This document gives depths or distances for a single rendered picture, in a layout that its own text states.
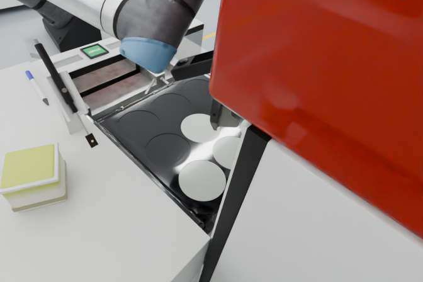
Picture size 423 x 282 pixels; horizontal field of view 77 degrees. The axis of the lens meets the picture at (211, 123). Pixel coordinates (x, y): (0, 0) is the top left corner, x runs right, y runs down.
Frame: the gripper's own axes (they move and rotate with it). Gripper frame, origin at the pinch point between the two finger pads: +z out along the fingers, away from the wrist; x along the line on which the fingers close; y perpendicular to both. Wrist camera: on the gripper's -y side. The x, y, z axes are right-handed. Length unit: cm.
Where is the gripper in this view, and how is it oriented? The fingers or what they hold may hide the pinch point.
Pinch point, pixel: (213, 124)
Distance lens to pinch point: 57.6
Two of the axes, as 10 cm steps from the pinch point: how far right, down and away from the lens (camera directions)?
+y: 9.7, 2.4, -0.7
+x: 2.2, -6.7, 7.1
